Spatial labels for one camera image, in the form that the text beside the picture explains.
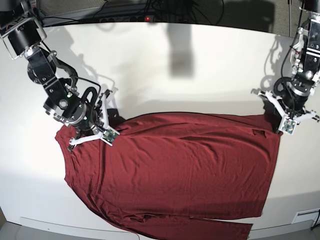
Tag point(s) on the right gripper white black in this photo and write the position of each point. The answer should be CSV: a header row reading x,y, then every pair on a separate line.
x,y
90,118

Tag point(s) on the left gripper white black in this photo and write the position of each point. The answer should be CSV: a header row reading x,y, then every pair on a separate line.
x,y
288,105

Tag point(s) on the dark red long-sleeve T-shirt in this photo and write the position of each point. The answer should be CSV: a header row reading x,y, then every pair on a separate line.
x,y
177,175

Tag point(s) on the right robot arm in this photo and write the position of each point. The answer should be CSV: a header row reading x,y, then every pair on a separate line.
x,y
21,27

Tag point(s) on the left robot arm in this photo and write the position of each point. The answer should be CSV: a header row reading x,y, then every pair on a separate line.
x,y
303,55

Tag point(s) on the white label plate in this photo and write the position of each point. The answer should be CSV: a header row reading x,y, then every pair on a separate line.
x,y
306,215

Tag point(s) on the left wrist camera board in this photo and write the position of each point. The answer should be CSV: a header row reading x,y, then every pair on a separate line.
x,y
288,126

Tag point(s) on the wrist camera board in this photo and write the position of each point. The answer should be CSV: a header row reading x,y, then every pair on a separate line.
x,y
288,126
109,135

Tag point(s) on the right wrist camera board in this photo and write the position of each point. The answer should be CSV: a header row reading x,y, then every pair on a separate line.
x,y
109,135

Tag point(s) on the black power strip red switch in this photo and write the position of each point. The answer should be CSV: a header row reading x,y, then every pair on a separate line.
x,y
133,18

